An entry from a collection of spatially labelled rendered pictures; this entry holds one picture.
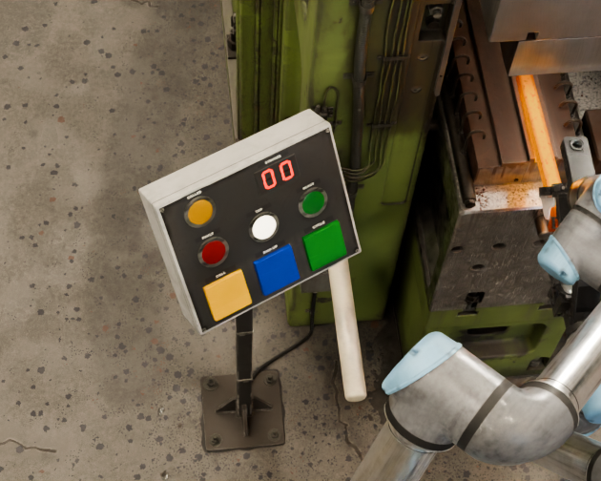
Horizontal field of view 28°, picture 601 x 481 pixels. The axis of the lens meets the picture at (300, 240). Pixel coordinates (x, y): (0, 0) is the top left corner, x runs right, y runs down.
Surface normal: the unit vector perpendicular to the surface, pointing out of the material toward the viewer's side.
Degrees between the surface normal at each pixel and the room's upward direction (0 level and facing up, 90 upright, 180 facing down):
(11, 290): 0
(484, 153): 0
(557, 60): 90
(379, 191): 90
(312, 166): 60
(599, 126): 0
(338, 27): 90
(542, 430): 38
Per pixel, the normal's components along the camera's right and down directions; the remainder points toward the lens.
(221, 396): 0.04, -0.48
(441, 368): -0.09, -0.33
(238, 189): 0.47, 0.42
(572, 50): 0.11, 0.87
